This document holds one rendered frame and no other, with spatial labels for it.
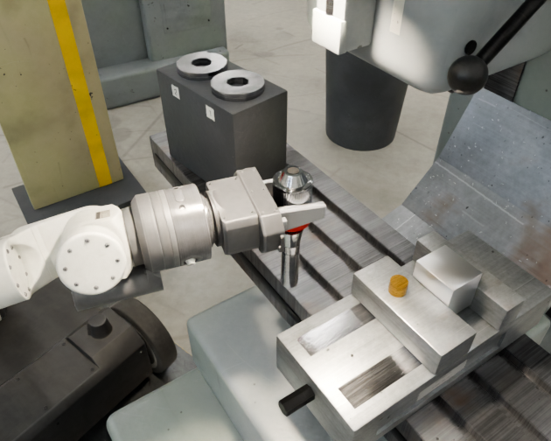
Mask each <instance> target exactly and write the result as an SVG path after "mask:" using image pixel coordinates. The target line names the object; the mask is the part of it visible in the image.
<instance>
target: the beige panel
mask: <svg viewBox="0 0 551 441"><path fill-rule="evenodd" d="M0 126H1V129H2V131H3V134H4V137H5V139H6V142H7V144H8V146H9V148H10V152H11V155H12V156H13V159H14V161H15V164H16V166H17V169H18V172H19V174H20V177H21V179H22V181H23V183H24V184H23V185H20V186H17V187H14V188H11V190H12V191H13V194H14V196H15V198H16V200H17V203H18V205H19V207H20V209H21V211H22V213H23V215H24V218H25V220H26V222H27V224H31V223H34V222H37V221H41V220H44V219H47V218H51V217H53V216H56V215H59V214H64V213H67V212H70V211H73V210H75V209H78V208H82V207H87V206H99V207H103V206H107V205H114V206H117V207H119V208H120V209H122V208H124V207H129V206H131V205H130V202H131V200H133V198H134V197H135V195H137V194H142V193H146V191H145V190H144V189H143V187H142V186H141V185H140V183H139V182H138V181H137V180H136V178H135V177H134V175H133V174H132V173H131V172H130V170H129V169H128V167H127V166H126V165H125V164H124V163H123V161H122V160H121V159H120V158H119V157H118V153H117V149H116V146H115V139H114V135H113V131H112V128H111V124H110V120H109V116H108V110H107V106H106V102H105V98H104V94H103V91H102V87H101V81H100V77H99V73H98V69H97V65H96V62H95V58H94V51H93V47H92V44H91V40H90V37H89V33H88V28H87V22H86V19H85V15H84V11H83V7H82V3H81V0H0Z"/></svg>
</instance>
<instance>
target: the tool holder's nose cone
mask: <svg viewBox="0 0 551 441"><path fill-rule="evenodd" d="M278 181H279V183H280V184H281V185H282V186H285V187H288V188H299V187H302V186H304V185H305V184H306V183H307V181H308V179H307V177H306V175H305V173H304V172H303V169H302V168H301V167H299V166H297V165H289V166H287V167H285V168H284V169H283V171H282V173H281V174H280V176H279V177H278Z"/></svg>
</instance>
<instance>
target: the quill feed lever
mask: <svg viewBox="0 0 551 441"><path fill-rule="evenodd" d="M546 1H547V0H526V1H525V2H524V3H523V4H522V5H521V6H520V7H519V8H518V9H517V10H516V11H515V12H514V13H513V14H512V15H511V16H510V18H509V19H508V20H507V21H506V22H505V23H504V24H503V25H502V26H501V28H500V29H499V30H498V31H497V32H496V33H495V34H494V35H493V36H492V38H491V39H490V40H489V41H488V42H487V43H486V44H485V45H484V46H483V48H482V49H481V50H480V51H479V52H478V53H477V54H476V55H475V56H474V55H465V56H463V57H460V58H458V59H457V60H455V61H454V62H453V63H452V64H451V66H450V68H449V71H448V75H447V80H448V83H449V86H450V88H451V89H452V90H453V91H454V92H455V93H457V94H459V95H473V94H475V93H477V92H478V91H480V90H481V89H482V88H483V87H484V86H485V84H486V82H487V80H488V76H489V73H488V67H487V66H488V64H489V63H490V62H491V61H492V60H493V59H494V58H495V57H496V56H497V54H498V53H499V52H500V51H501V50H502V49H503V48H504V47H505V46H506V44H507V43H508V42H509V41H510V40H511V39H512V38H513V37H514V36H515V34H516V33H517V32H518V31H519V30H520V29H521V28H522V27H523V26H524V25H525V23H526V22H527V21H528V20H529V19H530V18H531V17H532V16H533V15H534V13H535V12H536V11H537V10H538V9H539V8H540V7H541V6H542V5H543V4H544V3H545V2H546Z"/></svg>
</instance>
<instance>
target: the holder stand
mask: <svg viewBox="0 0 551 441"><path fill-rule="evenodd" d="M157 79H158V85H159V90H160V95H161V102H162V107H163V112H164V122H165V128H166V134H167V139H168V145H169V150H170V155H171V156H172V157H173V158H175V159H176V160H177V161H178V162H179V163H181V164H182V165H184V166H185V167H187V168H188V169H189V170H191V171H192V172H194V173H195V174H196V175H198V176H199V177H200V178H202V179H203V180H204V181H205V182H209V181H214V180H218V179H226V178H231V177H233V176H234V174H235V173H236V172H237V171H238V170H243V169H245V168H249V167H250V168H252V167H255V168H256V170H257V171H258V173H259V174H260V176H261V178H262V180H266V179H272V178H273V177H274V175H275V174H276V173H277V172H278V171H280V170H282V169H284V168H285V167H286V157H287V105H288V91H287V90H286V89H284V88H282V87H279V86H277V85H276V84H274V83H272V82H270V81H268V80H265V79H263V77H262V76H260V75H259V74H258V73H254V72H251V71H248V70H246V69H244V68H242V67H240V66H237V65H235V64H234V63H232V62H231V61H229V60H227V59H226V58H224V57H223V56H222V55H219V54H217V53H214V52H210V51H207V52H195V53H191V54H187V55H185V56H184V57H181V58H180V59H179V60H178V61H177V62H175V63H173V64H170V65H168V66H163V67H160V68H158V69H157Z"/></svg>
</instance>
